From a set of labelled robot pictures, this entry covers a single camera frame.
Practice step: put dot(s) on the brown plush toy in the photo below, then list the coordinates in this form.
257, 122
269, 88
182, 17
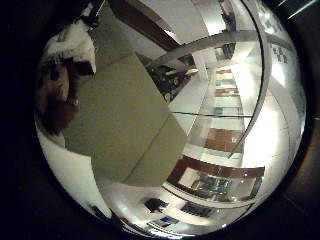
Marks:
57, 101

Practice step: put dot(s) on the dark brown wooden beam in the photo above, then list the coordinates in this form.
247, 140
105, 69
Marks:
143, 23

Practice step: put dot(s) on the cluttered dark workbench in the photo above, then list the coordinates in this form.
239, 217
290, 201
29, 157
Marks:
166, 80

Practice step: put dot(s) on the gray metal beam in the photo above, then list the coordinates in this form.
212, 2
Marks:
213, 41

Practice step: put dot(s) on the brown wooden cabinet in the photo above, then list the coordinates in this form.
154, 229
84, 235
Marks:
223, 140

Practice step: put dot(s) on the black office chair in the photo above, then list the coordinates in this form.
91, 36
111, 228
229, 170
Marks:
155, 204

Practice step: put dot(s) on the curved dark pole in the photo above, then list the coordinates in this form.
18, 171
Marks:
263, 66

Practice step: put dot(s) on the dark-framed glass window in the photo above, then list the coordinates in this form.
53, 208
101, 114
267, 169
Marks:
216, 181

